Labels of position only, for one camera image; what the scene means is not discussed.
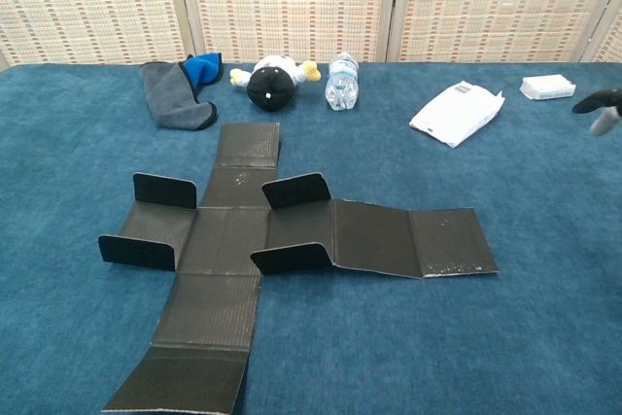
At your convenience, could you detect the blue carpet table mat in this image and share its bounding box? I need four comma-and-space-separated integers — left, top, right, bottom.
0, 62, 622, 415

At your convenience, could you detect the black white plush toy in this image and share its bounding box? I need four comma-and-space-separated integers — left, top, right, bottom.
229, 55, 322, 112

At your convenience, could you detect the black foldable cardboard box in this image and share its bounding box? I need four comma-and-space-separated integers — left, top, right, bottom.
98, 121, 501, 414

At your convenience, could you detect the pink tissue pack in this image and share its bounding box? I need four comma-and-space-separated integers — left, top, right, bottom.
518, 73, 577, 102

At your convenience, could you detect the grey and blue towel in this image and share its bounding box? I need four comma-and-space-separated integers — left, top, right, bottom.
139, 52, 225, 132

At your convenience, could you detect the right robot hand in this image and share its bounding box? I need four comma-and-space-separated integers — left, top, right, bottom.
571, 87, 622, 137

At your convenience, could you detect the clear plastic water bottle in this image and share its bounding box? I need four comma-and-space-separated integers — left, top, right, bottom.
324, 52, 361, 113

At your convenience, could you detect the white plastic package pouch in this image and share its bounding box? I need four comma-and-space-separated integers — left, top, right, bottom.
408, 80, 505, 149

